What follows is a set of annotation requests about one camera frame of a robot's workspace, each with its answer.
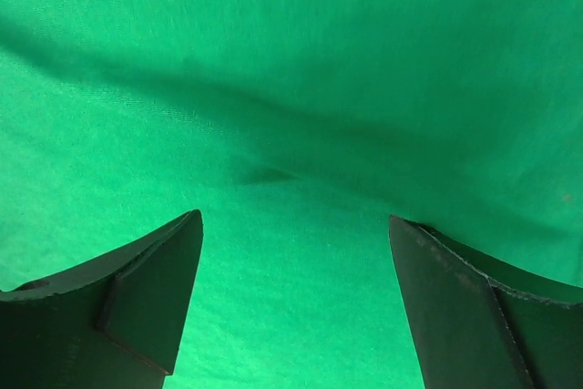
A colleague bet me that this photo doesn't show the green t-shirt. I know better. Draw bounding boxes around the green t-shirt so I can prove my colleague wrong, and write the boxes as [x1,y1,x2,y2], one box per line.
[1,0,582,388]

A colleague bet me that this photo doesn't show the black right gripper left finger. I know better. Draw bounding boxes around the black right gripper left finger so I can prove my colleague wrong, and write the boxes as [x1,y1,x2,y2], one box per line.
[1,210,203,389]

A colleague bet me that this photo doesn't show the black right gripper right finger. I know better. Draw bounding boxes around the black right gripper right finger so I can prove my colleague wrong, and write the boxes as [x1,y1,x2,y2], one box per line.
[389,216,582,389]

